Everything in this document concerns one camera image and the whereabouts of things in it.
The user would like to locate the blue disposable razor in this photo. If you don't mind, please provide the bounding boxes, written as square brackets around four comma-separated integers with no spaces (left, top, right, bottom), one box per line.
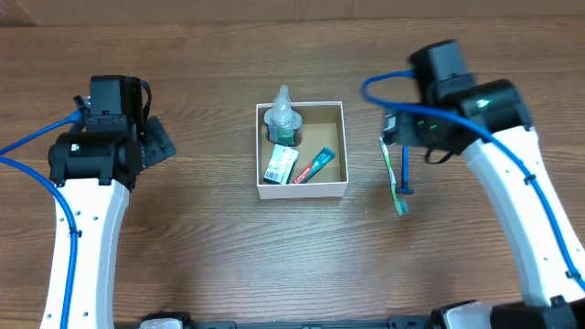
[397,146,415,195]

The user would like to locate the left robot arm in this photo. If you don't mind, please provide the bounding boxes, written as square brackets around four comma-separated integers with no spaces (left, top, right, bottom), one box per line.
[41,75,176,328]

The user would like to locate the open cardboard box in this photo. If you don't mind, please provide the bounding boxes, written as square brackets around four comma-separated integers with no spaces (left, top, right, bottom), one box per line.
[256,101,348,200]

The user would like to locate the white soap bar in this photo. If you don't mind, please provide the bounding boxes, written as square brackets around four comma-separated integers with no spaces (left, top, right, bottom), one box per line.
[262,144,300,185]

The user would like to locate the clear pump bottle blue liquid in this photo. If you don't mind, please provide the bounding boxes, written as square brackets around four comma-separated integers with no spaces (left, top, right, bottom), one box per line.
[263,85,303,147]

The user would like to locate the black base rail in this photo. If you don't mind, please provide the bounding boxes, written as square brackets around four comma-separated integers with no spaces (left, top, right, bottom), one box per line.
[134,312,445,329]

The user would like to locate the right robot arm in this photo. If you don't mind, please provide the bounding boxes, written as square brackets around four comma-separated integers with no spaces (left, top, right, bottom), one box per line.
[384,40,584,328]

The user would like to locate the left blue cable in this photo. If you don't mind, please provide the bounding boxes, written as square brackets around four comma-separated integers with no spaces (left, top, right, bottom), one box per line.
[0,109,86,329]

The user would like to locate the green white toothbrush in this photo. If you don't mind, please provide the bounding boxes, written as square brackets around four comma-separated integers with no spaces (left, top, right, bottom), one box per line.
[378,136,409,216]

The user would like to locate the green Colgate toothpaste tube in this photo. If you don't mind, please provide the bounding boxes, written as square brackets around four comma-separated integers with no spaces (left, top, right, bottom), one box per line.
[292,147,336,185]

